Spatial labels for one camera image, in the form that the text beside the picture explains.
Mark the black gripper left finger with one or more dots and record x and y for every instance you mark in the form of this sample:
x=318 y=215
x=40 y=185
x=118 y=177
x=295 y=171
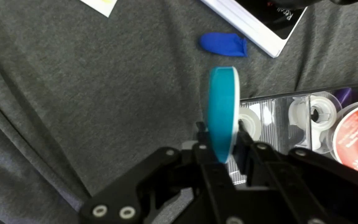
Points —
x=146 y=191

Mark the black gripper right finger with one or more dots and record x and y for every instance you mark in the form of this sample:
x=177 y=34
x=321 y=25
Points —
x=320 y=191

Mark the clear plastic tape tray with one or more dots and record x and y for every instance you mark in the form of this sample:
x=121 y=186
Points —
x=276 y=120

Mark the teal Ice Breakers mint tin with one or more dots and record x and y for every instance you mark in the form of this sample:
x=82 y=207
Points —
x=223 y=112

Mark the red ribbon spool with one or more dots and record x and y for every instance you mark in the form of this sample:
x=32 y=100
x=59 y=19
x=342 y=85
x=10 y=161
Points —
x=357 y=137

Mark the clear tape dispenser roll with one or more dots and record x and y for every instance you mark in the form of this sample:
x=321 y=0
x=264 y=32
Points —
x=311 y=120

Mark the grey tablecloth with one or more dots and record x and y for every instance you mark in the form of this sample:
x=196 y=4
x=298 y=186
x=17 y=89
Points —
x=105 y=104

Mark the small white tape roll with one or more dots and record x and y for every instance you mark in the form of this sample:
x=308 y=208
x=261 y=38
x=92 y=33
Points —
x=251 y=122

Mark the purple ribbon roll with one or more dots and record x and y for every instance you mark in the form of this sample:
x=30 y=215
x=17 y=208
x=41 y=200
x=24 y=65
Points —
x=344 y=95

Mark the blue rubber cap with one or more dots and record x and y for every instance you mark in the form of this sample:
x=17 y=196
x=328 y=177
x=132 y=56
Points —
x=223 y=44

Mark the black box with white border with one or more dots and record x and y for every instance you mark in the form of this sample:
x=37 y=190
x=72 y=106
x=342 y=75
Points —
x=254 y=25

